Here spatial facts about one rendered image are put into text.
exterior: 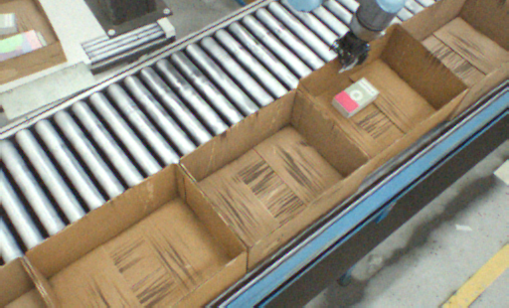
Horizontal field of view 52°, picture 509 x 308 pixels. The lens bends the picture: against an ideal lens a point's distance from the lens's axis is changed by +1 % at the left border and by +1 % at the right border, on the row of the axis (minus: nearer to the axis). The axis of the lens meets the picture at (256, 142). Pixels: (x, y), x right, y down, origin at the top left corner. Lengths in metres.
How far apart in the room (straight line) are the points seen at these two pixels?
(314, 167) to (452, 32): 0.75
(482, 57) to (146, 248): 1.24
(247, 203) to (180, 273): 0.25
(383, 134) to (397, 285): 0.94
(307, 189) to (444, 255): 1.16
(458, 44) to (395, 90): 0.34
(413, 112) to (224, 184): 0.62
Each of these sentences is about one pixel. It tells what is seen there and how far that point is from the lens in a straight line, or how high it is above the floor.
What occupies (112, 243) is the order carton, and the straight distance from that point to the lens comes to 1.38.
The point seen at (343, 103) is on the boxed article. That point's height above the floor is 0.94.
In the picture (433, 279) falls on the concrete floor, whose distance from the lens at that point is 2.42.
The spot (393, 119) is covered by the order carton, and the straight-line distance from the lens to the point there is 1.61.
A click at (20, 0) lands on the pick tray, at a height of 0.76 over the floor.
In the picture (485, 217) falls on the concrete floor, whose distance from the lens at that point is 2.64.
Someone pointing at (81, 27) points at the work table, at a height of 0.75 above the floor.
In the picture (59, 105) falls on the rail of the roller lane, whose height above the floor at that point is 0.74.
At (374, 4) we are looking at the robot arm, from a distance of 1.27.
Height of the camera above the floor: 2.13
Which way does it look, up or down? 56 degrees down
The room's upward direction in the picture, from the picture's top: 5 degrees clockwise
